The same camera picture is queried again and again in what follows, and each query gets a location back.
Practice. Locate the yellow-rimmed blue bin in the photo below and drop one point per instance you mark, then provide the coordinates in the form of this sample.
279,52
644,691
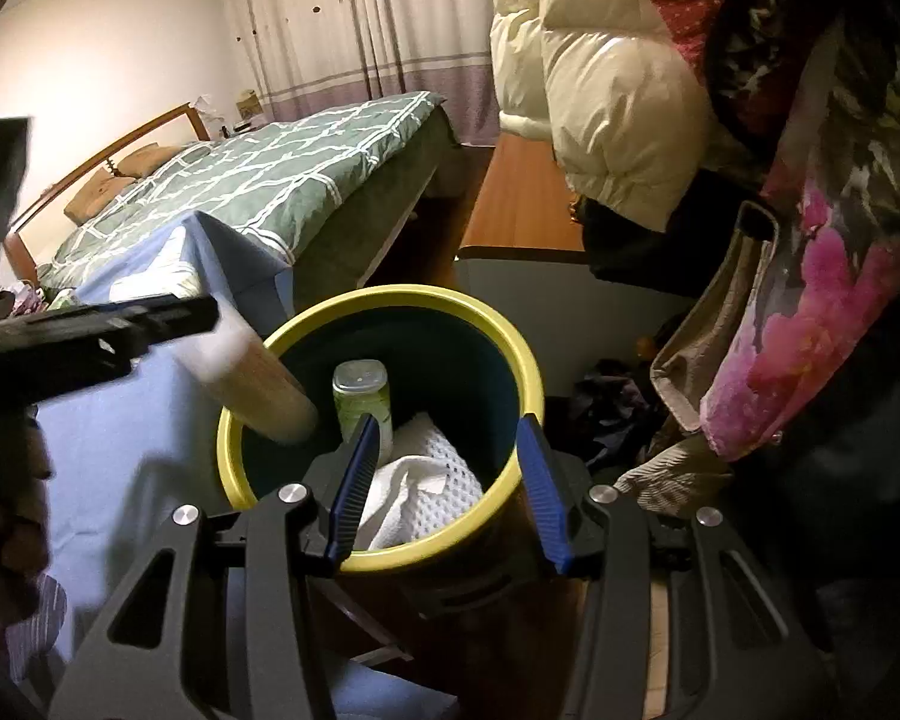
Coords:
420,345

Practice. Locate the person's left hand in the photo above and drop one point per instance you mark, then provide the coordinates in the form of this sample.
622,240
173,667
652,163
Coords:
11,532

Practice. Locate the white tissue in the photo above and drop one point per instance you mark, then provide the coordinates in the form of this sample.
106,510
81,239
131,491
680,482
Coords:
397,499

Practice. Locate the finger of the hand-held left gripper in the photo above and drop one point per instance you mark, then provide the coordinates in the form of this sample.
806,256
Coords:
82,345

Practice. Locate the bed with green plaid quilt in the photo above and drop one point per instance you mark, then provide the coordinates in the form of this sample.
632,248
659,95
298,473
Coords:
270,165

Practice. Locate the white printed paper cup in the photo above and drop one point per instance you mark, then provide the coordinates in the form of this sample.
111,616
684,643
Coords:
262,397

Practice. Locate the wooden bed headboard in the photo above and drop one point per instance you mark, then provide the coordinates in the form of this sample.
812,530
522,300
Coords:
19,251

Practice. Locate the dark clothes heap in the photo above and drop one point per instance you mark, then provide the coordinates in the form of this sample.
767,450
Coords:
615,405

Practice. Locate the beige bag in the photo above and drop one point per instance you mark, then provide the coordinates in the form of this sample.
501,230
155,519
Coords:
712,330

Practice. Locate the cream puffer jacket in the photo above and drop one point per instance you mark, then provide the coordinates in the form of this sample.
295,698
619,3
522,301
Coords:
615,90

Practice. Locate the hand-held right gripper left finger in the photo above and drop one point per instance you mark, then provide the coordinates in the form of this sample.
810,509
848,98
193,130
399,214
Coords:
356,487

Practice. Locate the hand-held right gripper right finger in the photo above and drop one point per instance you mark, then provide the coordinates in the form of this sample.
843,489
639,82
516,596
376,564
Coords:
544,495

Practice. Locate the beige ribbed garment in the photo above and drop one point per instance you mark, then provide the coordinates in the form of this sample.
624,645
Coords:
675,476

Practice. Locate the wooden-topped white cabinet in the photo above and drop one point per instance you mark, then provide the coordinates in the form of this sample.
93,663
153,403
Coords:
517,202

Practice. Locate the brown pillow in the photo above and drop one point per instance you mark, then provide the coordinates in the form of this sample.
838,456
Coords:
146,159
94,195

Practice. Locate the small green plastic bottle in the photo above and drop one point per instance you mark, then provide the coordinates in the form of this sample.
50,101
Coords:
360,397

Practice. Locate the pale striped curtain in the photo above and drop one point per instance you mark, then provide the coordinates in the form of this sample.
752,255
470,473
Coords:
330,22

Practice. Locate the pink floral scarf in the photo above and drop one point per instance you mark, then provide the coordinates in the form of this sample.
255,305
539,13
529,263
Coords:
810,277

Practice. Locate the white foam mesh sleeve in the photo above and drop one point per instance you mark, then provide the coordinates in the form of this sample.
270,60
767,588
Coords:
442,465

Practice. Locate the small cardboard box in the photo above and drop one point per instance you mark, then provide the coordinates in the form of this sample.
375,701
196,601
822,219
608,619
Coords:
249,103

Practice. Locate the black garment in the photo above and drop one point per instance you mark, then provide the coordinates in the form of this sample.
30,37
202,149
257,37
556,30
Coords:
645,247

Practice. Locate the blue star tablecloth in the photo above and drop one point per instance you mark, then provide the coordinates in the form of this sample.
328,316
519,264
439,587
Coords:
135,450

